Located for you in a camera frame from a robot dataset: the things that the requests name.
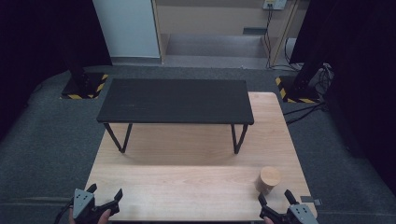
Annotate white power strip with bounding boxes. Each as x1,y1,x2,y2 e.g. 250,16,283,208
262,0,288,11

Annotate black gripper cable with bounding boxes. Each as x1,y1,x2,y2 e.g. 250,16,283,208
53,199,75,224

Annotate black curtain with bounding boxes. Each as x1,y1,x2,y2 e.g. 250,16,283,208
0,0,113,141
289,0,396,197

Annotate black floor cables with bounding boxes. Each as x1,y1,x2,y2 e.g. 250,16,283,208
282,101,329,126

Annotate person's left hand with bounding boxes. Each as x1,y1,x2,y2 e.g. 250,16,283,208
68,207,112,224

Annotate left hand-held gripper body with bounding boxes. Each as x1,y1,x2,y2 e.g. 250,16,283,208
72,188,120,224

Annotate white cabinet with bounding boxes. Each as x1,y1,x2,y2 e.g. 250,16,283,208
92,0,162,60

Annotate black stand with hazard tape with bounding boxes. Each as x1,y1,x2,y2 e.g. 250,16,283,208
59,46,109,101
275,59,321,105

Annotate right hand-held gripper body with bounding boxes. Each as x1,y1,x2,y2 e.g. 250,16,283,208
259,203,320,224

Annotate black shelf riser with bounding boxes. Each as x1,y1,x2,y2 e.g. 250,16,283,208
95,77,255,155

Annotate black power cable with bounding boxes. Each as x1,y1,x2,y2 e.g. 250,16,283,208
262,8,275,69

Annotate round wooden canister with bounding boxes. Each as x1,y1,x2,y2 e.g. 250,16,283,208
255,165,282,196

